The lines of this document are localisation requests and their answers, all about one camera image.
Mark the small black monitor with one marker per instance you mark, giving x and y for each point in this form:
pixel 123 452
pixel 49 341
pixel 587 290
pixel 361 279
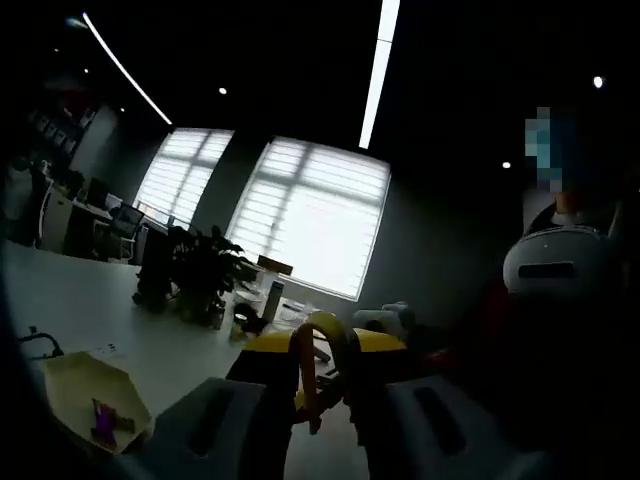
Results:
pixel 96 190

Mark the beige hexagonal container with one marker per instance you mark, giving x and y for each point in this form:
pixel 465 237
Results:
pixel 75 385

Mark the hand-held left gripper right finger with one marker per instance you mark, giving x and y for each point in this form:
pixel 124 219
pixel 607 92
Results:
pixel 400 430

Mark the large green potted plant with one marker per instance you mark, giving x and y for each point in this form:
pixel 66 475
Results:
pixel 205 270

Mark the curved ceiling light strip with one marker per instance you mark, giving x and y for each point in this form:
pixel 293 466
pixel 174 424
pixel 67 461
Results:
pixel 125 70

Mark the purple candy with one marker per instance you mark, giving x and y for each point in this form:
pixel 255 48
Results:
pixel 107 422

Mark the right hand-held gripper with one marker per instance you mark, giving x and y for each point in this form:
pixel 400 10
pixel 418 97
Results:
pixel 385 317

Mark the yellow food tongs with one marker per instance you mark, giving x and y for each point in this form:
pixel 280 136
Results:
pixel 307 360

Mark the brown cardboard box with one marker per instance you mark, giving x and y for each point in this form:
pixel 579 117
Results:
pixel 155 260

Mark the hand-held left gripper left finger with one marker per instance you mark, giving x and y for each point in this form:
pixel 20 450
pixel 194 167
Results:
pixel 250 425

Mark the person in red shirt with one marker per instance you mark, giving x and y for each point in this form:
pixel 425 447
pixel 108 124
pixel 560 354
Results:
pixel 480 320

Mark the white stand with tan top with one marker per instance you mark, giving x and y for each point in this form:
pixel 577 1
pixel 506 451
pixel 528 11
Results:
pixel 275 297

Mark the metal shelf with white bins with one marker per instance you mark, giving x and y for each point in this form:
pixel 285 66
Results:
pixel 55 132

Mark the grey mesh office chair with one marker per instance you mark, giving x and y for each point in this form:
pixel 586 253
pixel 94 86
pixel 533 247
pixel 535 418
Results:
pixel 125 225

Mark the narrow window with blinds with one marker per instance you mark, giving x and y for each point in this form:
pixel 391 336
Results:
pixel 185 170

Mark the wide window with blinds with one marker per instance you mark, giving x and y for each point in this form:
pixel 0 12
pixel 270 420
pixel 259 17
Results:
pixel 320 220

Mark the straight ceiling light strip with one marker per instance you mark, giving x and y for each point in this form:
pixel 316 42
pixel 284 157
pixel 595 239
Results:
pixel 380 75

